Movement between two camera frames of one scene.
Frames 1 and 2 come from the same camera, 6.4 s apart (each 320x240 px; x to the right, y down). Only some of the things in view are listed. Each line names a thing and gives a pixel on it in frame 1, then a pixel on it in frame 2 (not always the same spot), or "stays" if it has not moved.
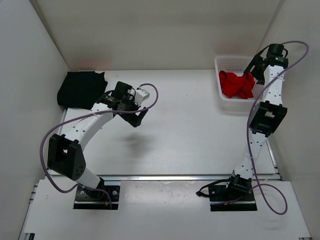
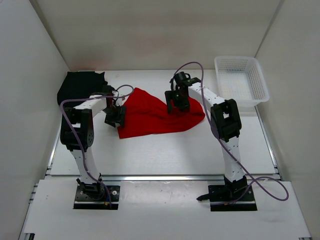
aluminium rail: (165, 177) stays
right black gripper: (259, 60) to (171, 96)
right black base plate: (224, 198) stays
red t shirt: (232, 86) to (145, 113)
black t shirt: (81, 89) stays
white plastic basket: (238, 106) stays
